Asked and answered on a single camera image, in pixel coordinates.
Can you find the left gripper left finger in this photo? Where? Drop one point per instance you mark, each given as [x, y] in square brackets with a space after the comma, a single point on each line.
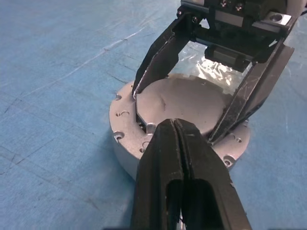
[153, 167]

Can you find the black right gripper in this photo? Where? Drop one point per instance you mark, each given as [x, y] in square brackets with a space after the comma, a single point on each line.
[230, 26]

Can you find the blue table cover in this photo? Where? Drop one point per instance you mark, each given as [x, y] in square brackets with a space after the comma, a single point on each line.
[60, 95]

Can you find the round finned motor lid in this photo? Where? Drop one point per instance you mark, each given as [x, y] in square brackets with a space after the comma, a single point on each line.
[187, 100]

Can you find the silver motor housing with windings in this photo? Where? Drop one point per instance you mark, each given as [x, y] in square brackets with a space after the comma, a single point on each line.
[124, 134]

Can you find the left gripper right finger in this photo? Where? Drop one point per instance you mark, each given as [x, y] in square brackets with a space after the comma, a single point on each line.
[206, 172]

